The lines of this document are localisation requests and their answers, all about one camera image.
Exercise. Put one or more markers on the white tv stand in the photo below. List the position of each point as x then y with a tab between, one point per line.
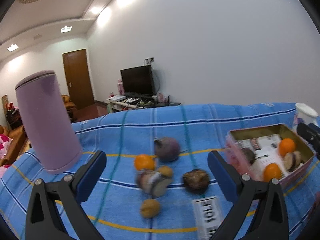
118	103

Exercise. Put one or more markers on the orange sofa with cushions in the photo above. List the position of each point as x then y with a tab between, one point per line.
17	140

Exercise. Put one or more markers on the dark brown round fruit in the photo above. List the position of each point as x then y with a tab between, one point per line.
196	180

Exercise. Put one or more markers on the large purple turnip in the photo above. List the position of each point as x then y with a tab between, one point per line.
167	149

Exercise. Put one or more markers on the purple cylindrical container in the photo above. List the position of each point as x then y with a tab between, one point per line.
46	122

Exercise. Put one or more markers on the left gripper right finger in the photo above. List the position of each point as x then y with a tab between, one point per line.
270	220

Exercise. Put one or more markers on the orange tangerine in box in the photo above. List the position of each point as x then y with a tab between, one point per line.
285	146

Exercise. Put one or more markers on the white cloth label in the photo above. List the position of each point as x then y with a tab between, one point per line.
208	216

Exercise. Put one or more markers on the orange tangerine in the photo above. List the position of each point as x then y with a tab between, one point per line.
144	162
285	146

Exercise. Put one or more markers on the printed paper in box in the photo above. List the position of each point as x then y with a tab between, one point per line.
266	152

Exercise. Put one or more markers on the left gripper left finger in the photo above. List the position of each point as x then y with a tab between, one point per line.
43	220

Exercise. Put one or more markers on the small yellow-brown longan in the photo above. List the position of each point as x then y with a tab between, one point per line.
150	208

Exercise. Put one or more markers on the pink metal tin box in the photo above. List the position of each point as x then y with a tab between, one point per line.
238	160

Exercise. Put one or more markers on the sweet potato piece in box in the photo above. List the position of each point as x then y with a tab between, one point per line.
292	160

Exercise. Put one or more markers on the black television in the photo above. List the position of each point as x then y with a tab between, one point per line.
138	80

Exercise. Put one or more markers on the white floral mug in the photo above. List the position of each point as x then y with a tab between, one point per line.
304	114

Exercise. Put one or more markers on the orange leather armchair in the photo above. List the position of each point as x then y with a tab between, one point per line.
71	108

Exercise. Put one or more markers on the dark fruit in box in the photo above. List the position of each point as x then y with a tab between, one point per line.
249	154

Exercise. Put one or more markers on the brown wooden door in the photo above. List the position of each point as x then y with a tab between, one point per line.
77	78

